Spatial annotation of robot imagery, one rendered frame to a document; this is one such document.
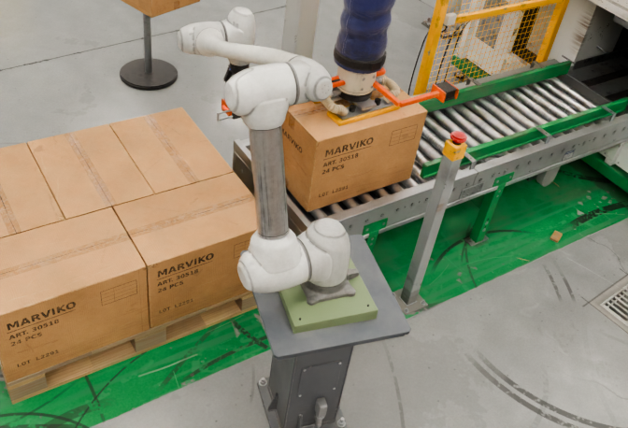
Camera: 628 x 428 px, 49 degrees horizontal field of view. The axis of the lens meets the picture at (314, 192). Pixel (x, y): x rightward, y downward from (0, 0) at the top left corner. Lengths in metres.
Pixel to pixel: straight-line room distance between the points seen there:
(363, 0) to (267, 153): 0.96
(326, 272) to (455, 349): 1.27
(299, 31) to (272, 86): 2.08
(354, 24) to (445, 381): 1.65
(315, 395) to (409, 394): 0.55
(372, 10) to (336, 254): 1.03
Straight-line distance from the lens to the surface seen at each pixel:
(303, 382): 2.75
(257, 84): 2.00
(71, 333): 2.98
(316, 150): 2.90
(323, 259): 2.30
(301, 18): 4.04
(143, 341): 3.20
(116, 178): 3.27
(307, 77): 2.06
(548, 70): 4.59
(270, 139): 2.08
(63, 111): 4.72
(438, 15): 3.89
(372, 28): 2.87
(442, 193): 3.07
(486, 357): 3.50
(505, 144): 3.78
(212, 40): 2.45
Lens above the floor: 2.61
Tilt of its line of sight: 40 degrees down
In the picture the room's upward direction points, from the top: 9 degrees clockwise
